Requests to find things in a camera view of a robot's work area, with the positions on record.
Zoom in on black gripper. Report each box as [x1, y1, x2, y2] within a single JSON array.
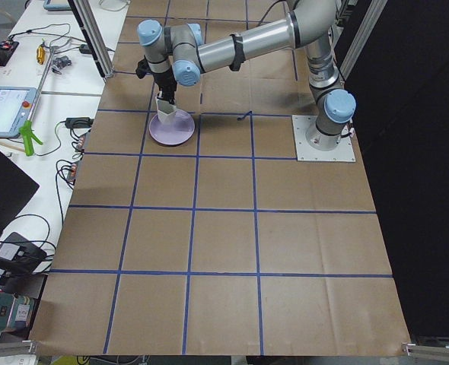
[[155, 71, 177, 105]]

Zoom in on white faceted cup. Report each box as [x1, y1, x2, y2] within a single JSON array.
[[155, 97, 177, 125]]

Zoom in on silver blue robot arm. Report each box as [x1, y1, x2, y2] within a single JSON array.
[[135, 1, 356, 151]]

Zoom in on lilac round plate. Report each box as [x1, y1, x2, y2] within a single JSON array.
[[149, 109, 195, 146]]

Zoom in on black power adapter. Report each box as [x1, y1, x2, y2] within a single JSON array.
[[65, 117, 94, 129]]

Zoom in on yellow utility knife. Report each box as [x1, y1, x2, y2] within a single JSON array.
[[36, 44, 46, 65]]

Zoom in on brown paper table cover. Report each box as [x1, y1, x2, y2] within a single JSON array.
[[30, 1, 409, 356]]

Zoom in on teach pendant tablet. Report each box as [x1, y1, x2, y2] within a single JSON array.
[[0, 86, 37, 138]]

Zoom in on green white equipment box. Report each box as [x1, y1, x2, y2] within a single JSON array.
[[0, 291, 36, 332]]

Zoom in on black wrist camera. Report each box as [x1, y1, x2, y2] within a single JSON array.
[[135, 58, 151, 79]]

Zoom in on aluminium frame post left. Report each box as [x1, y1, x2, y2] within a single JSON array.
[[68, 0, 114, 79]]

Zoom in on aluminium frame post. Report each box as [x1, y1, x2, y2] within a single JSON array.
[[68, 0, 114, 79], [339, 0, 387, 80]]

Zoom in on green handled reacher tool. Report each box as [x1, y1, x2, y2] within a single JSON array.
[[19, 46, 56, 157]]

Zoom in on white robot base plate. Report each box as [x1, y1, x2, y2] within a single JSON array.
[[291, 115, 356, 163]]

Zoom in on aluminium frame post right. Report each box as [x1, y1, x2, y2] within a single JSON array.
[[339, 0, 387, 80]]

